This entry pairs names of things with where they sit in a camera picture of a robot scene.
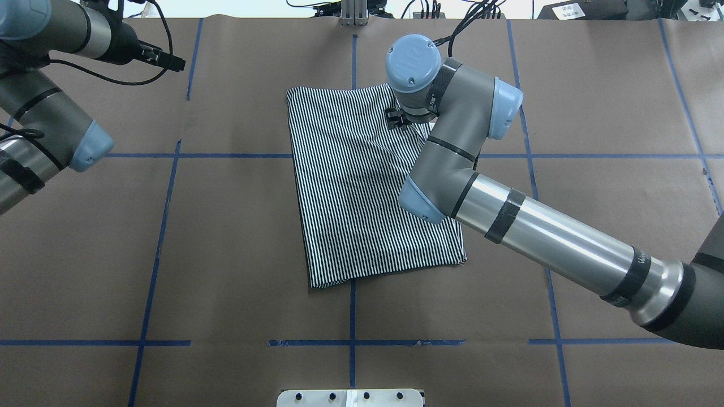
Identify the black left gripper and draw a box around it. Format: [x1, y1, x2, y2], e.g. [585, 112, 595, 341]
[133, 43, 186, 72]

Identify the blue white striped shirt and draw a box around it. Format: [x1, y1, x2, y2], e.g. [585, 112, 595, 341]
[286, 83, 467, 288]

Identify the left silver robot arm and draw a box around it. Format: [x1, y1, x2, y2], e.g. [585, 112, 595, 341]
[1, 1, 186, 213]

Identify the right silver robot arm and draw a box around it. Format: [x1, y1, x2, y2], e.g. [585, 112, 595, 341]
[385, 34, 723, 349]

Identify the brown paper table cover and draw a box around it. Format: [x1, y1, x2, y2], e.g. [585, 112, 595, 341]
[2, 15, 722, 406]

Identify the black box with label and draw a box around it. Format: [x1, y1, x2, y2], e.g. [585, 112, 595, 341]
[535, 1, 629, 20]

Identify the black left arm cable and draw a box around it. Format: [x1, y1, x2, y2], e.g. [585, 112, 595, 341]
[0, 0, 174, 142]

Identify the aluminium frame post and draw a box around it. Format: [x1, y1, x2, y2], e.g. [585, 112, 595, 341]
[339, 0, 369, 27]

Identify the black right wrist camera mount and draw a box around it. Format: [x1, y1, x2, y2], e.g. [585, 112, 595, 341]
[383, 108, 411, 131]

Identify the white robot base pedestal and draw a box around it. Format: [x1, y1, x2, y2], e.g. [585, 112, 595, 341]
[276, 388, 426, 406]

